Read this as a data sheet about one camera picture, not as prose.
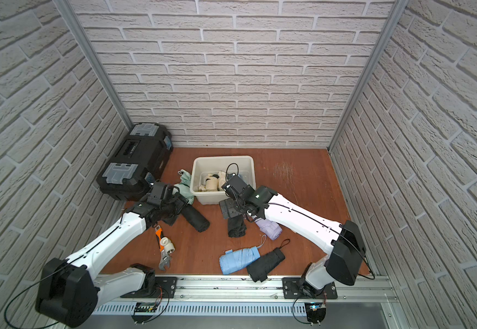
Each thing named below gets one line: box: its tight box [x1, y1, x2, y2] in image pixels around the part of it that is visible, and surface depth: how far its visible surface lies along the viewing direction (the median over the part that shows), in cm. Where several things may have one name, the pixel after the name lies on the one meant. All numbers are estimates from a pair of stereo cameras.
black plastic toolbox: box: [95, 122, 174, 202], surface depth 94 cm
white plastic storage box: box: [189, 155, 257, 205], surface depth 99 cm
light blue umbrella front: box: [218, 234, 268, 275], surface depth 79 cm
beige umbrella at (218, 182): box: [213, 170, 227, 192], surface depth 102 cm
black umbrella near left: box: [180, 204, 211, 233], surface depth 90 cm
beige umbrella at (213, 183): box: [198, 170, 224, 192], surface depth 102 cm
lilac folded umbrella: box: [253, 217, 283, 241], surface depth 87 cm
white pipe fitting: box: [159, 236, 176, 255], surface depth 83 cm
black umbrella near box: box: [227, 213, 247, 238], surface depth 85 cm
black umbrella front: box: [246, 238, 291, 283], surface depth 79 cm
